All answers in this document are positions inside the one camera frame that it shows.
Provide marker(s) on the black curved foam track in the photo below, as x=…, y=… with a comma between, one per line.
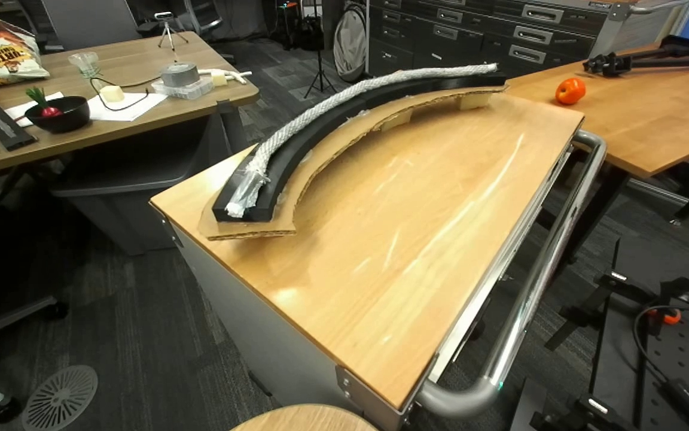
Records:
x=280, y=164

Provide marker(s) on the grey metal cart body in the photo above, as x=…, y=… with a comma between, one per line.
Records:
x=280, y=351

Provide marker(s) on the round wooden stool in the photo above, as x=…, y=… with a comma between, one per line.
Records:
x=304, y=419

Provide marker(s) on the grey tape roll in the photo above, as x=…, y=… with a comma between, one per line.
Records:
x=180, y=74

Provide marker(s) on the dark drawer cabinet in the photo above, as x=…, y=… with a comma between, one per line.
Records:
x=473, y=37

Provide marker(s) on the white paper sheet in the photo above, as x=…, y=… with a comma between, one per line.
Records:
x=133, y=109

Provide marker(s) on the orange toy fruit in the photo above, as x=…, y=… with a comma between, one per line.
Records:
x=570, y=91

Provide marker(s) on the red toy fruit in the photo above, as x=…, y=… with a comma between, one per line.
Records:
x=52, y=112

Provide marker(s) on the grey office chair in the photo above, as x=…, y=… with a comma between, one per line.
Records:
x=89, y=20

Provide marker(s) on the round grey floor grate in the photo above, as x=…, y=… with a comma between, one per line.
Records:
x=58, y=397

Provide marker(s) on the black folded tripod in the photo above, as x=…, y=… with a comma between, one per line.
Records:
x=646, y=60

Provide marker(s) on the black chair base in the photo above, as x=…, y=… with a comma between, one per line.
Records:
x=10, y=315

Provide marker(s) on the black breadboard plate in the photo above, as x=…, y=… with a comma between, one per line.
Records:
x=681, y=366

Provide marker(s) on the chips snack bag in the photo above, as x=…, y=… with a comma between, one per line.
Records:
x=6, y=56

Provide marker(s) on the small camera tripod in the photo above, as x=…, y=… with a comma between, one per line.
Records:
x=170, y=37

